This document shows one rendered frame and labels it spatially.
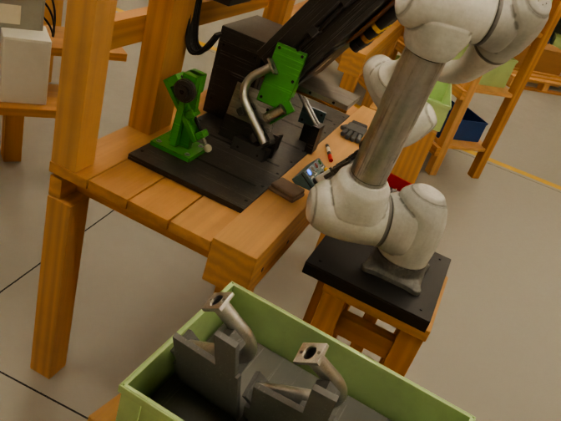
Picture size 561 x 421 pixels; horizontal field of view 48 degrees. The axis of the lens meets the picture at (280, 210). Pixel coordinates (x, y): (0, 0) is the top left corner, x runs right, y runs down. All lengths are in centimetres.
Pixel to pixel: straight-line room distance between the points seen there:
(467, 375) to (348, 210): 167
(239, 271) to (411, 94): 66
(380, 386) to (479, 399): 165
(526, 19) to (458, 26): 14
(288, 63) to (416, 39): 83
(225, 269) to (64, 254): 58
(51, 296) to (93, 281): 69
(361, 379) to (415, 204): 52
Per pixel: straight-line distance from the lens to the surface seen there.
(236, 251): 170
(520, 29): 147
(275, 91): 219
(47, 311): 228
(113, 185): 189
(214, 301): 110
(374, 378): 145
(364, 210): 165
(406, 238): 174
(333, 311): 184
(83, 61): 178
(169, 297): 288
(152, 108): 217
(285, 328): 147
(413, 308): 177
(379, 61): 196
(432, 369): 307
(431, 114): 191
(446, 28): 141
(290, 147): 235
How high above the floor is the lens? 187
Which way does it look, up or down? 30 degrees down
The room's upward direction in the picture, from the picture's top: 18 degrees clockwise
